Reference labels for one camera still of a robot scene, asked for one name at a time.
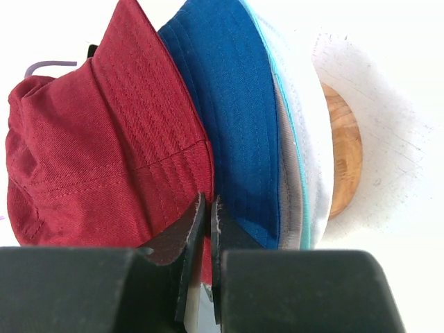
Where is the blue hat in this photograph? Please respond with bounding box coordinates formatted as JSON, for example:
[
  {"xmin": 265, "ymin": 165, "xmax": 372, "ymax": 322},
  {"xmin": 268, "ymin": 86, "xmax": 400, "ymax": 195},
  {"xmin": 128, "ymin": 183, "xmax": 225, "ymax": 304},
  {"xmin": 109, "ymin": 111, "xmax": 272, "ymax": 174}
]
[{"xmin": 159, "ymin": 1, "xmax": 280, "ymax": 249}]

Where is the dark red hat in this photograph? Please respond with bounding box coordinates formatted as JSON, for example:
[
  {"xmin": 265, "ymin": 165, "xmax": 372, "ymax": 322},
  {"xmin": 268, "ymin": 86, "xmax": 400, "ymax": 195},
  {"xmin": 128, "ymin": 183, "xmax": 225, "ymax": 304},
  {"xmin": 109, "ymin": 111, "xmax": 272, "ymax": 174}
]
[{"xmin": 6, "ymin": 0, "xmax": 216, "ymax": 285}]

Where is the teal bucket hat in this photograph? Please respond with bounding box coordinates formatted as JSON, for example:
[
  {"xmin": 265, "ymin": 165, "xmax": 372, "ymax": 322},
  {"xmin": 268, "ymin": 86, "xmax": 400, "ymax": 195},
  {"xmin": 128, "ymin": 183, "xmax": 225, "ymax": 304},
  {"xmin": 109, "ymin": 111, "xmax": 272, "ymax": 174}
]
[{"xmin": 241, "ymin": 1, "xmax": 311, "ymax": 250}]

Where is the grey bucket hat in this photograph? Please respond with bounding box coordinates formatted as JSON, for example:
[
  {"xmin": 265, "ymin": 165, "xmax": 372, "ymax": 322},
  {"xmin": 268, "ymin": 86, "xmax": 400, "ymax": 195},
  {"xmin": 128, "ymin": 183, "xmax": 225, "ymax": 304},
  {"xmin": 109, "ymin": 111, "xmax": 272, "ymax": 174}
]
[{"xmin": 273, "ymin": 76, "xmax": 302, "ymax": 250}]

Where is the white bucket hat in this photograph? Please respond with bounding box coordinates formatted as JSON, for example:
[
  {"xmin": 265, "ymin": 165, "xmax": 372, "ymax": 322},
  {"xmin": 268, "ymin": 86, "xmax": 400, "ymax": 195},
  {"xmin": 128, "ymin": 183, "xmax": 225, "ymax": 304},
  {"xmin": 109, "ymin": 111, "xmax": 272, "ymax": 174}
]
[{"xmin": 256, "ymin": 12, "xmax": 334, "ymax": 250}]

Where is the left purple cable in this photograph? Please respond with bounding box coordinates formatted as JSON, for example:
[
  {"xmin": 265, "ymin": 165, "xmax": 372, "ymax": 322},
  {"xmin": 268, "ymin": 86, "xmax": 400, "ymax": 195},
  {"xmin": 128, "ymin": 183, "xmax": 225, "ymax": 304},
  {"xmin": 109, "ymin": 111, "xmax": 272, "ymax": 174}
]
[{"xmin": 24, "ymin": 60, "xmax": 78, "ymax": 78}]

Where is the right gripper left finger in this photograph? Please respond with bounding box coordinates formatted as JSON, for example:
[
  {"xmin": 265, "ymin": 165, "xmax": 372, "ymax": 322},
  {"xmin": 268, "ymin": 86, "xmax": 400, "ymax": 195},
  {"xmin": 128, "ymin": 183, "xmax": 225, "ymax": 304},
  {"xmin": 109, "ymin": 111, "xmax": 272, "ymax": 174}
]
[{"xmin": 137, "ymin": 193, "xmax": 207, "ymax": 332}]

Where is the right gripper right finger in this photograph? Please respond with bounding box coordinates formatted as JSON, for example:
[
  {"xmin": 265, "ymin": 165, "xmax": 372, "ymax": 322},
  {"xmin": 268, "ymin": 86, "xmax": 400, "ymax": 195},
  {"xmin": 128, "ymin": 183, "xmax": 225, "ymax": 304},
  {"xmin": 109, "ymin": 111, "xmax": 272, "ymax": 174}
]
[{"xmin": 210, "ymin": 195, "xmax": 262, "ymax": 327}]

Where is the wooden hat stand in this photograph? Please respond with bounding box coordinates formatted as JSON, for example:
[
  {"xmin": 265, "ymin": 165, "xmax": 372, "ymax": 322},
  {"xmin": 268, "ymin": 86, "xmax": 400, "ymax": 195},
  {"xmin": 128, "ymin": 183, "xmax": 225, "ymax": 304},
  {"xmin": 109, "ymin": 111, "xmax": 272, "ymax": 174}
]
[{"xmin": 322, "ymin": 83, "xmax": 363, "ymax": 219}]

